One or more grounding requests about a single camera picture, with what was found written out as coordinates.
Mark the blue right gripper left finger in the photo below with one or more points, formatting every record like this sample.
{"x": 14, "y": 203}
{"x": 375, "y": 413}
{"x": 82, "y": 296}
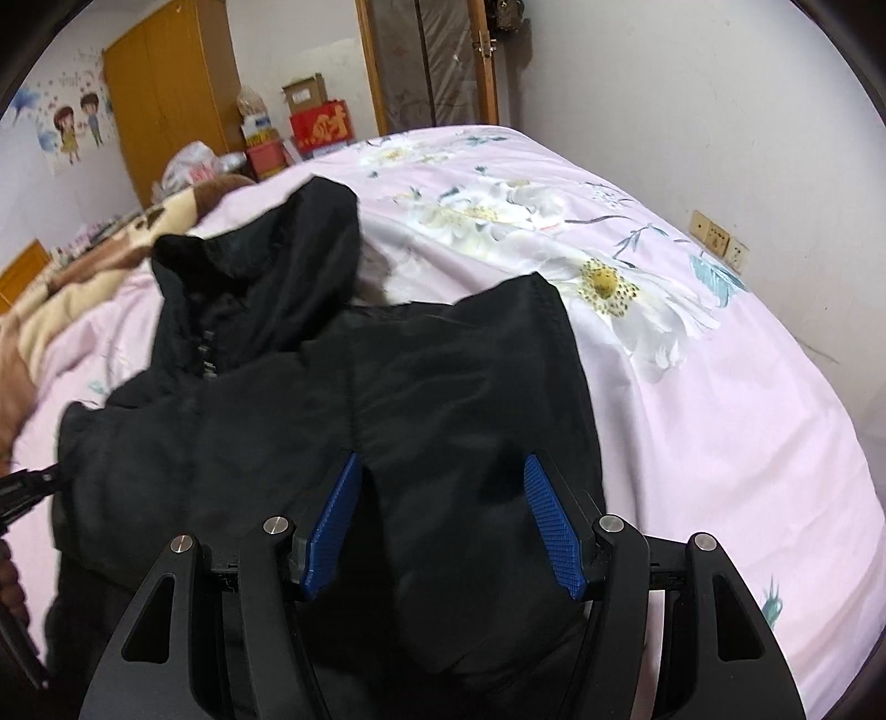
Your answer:
{"x": 325, "y": 514}

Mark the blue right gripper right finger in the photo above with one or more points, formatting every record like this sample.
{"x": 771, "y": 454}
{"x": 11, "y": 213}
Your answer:
{"x": 565, "y": 516}

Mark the black padded jacket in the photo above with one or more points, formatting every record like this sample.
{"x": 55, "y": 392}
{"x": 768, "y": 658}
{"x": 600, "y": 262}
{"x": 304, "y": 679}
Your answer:
{"x": 263, "y": 374}

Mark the person's left hand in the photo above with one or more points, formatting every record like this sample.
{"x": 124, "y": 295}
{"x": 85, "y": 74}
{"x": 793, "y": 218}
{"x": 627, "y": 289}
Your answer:
{"x": 12, "y": 594}

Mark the pink floral bed sheet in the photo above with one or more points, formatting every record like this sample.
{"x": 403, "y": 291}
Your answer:
{"x": 741, "y": 543}

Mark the orange wooden headboard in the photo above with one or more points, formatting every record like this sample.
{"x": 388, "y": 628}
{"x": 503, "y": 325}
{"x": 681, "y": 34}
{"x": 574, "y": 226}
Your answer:
{"x": 21, "y": 272}

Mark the brown beige plush blanket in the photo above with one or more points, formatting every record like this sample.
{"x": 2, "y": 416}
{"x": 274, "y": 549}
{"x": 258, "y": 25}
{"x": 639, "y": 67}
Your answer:
{"x": 60, "y": 295}

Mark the white plastic bag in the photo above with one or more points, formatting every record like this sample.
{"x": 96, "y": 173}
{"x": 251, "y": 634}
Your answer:
{"x": 194, "y": 164}

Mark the stacked small boxes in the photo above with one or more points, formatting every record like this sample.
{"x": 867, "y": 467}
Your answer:
{"x": 263, "y": 143}

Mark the red gift box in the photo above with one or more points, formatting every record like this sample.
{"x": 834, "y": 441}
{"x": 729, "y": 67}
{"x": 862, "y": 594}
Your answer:
{"x": 325, "y": 126}

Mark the orange wooden wardrobe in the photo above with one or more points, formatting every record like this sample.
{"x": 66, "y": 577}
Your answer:
{"x": 173, "y": 80}

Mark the brown cardboard box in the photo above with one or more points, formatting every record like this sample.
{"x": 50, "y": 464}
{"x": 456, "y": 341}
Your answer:
{"x": 305, "y": 94}

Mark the wooden framed door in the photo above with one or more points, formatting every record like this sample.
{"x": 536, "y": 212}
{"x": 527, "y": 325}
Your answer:
{"x": 429, "y": 64}

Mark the wall power socket strip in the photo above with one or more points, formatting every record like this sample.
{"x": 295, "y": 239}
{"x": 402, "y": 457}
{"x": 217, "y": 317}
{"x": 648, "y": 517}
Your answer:
{"x": 717, "y": 239}

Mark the cartoon children wall sticker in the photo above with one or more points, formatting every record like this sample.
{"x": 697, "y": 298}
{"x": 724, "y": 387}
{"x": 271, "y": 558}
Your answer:
{"x": 68, "y": 104}

